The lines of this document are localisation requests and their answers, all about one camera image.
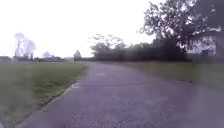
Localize pale building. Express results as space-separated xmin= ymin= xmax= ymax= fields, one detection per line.
xmin=185 ymin=31 xmax=224 ymax=59

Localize grass strip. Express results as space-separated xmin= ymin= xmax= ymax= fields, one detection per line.
xmin=123 ymin=61 xmax=224 ymax=88

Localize large dark tree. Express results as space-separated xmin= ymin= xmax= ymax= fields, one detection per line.
xmin=139 ymin=0 xmax=224 ymax=61

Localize pale distant trees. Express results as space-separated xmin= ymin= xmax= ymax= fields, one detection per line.
xmin=13 ymin=32 xmax=37 ymax=61

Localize grass lawn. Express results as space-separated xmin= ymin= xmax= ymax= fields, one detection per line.
xmin=0 ymin=61 xmax=90 ymax=128

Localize grey asphalt path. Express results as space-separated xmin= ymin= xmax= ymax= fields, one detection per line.
xmin=14 ymin=61 xmax=224 ymax=128

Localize dark hedge of trees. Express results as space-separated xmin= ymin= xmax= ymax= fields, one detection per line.
xmin=88 ymin=33 xmax=188 ymax=63

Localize distant low buildings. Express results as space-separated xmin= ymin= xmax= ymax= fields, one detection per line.
xmin=0 ymin=54 xmax=66 ymax=63

